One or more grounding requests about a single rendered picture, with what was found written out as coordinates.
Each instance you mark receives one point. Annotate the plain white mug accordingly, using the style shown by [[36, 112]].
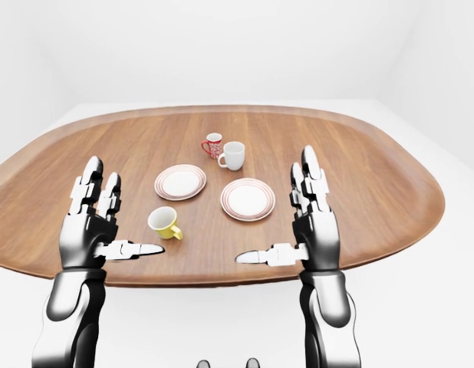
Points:
[[233, 155]]

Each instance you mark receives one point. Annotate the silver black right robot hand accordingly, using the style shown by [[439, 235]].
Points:
[[317, 237]]

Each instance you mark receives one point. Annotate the red patterned mug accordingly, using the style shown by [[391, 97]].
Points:
[[212, 145]]

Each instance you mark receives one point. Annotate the yellow and white mug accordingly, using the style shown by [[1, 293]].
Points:
[[165, 223]]

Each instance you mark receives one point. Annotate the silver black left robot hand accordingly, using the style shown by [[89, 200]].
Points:
[[80, 237]]

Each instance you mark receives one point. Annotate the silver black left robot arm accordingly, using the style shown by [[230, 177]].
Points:
[[68, 318]]

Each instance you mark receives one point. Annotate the small dark rounded shape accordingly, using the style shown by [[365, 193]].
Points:
[[203, 363], [253, 363]]

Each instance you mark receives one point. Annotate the white plate with red rings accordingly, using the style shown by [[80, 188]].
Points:
[[247, 199], [180, 181]]

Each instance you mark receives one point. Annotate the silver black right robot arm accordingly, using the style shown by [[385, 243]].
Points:
[[329, 318]]

